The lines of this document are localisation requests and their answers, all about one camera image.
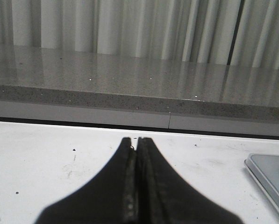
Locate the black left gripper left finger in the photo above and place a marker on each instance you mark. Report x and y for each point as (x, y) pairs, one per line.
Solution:
(108, 198)

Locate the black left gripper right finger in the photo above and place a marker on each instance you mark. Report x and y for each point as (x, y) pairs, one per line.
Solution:
(164, 197)

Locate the digital kitchen scale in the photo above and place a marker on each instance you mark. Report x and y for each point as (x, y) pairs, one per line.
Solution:
(264, 168)

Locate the grey stone counter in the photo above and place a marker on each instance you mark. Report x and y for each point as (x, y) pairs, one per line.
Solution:
(68, 86)

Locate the grey pleated curtain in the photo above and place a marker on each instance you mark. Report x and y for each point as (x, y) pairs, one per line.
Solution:
(229, 32)

